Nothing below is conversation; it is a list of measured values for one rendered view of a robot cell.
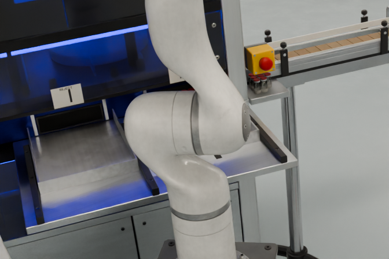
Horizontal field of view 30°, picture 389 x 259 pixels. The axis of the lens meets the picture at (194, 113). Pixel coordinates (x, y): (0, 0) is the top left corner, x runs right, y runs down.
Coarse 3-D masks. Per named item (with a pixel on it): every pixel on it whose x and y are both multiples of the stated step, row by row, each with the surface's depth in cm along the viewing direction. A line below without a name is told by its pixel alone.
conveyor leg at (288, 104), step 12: (300, 84) 240; (288, 108) 245; (288, 120) 247; (288, 132) 249; (288, 144) 251; (288, 168) 255; (288, 180) 258; (288, 192) 260; (288, 204) 263; (300, 204) 263; (288, 216) 266; (300, 216) 265; (300, 228) 267; (300, 240) 269; (300, 252) 271
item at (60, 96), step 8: (56, 88) 203; (64, 88) 203; (72, 88) 204; (80, 88) 205; (56, 96) 203; (64, 96) 204; (72, 96) 205; (80, 96) 205; (56, 104) 204; (64, 104) 205; (72, 104) 206
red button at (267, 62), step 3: (264, 57) 216; (267, 57) 216; (261, 60) 215; (264, 60) 214; (267, 60) 214; (270, 60) 215; (261, 63) 215; (264, 63) 214; (267, 63) 215; (270, 63) 215; (261, 66) 215; (264, 66) 215; (267, 66) 215; (270, 66) 215; (264, 69) 215; (267, 69) 216
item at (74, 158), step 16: (112, 112) 219; (80, 128) 216; (96, 128) 215; (112, 128) 214; (32, 144) 211; (48, 144) 210; (64, 144) 208; (80, 144) 207; (96, 144) 206; (112, 144) 205; (128, 144) 198; (48, 160) 201; (64, 160) 200; (80, 160) 199; (96, 160) 198; (112, 160) 197; (128, 160) 189; (48, 176) 192; (64, 176) 185; (80, 176) 186; (96, 176) 188; (112, 176) 189; (48, 192) 185
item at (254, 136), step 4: (252, 124) 200; (252, 128) 201; (256, 128) 197; (252, 132) 196; (256, 132) 196; (252, 136) 196; (256, 136) 197; (248, 140) 197; (252, 140) 197; (256, 140) 197
